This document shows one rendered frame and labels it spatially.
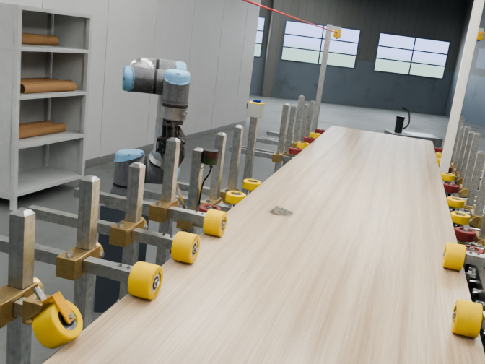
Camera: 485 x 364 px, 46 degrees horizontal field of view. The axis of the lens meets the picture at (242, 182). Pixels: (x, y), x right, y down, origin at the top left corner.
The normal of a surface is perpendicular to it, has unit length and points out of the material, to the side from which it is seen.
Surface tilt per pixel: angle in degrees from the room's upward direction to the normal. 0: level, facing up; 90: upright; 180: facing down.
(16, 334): 90
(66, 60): 90
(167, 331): 0
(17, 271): 90
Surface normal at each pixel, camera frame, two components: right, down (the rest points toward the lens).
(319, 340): 0.12, -0.96
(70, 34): -0.36, 0.18
